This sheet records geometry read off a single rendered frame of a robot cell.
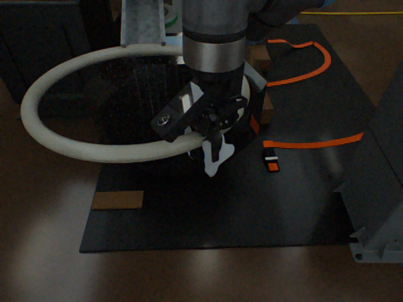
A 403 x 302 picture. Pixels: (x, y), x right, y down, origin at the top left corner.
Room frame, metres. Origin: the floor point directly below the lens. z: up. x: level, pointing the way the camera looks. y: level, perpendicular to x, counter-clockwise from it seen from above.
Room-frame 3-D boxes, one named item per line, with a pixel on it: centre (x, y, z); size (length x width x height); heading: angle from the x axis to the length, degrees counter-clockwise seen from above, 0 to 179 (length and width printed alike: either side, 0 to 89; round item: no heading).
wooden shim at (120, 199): (0.89, 0.43, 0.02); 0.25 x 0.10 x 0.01; 92
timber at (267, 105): (1.65, -0.38, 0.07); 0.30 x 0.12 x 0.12; 5
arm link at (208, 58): (0.42, -0.02, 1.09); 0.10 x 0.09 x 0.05; 36
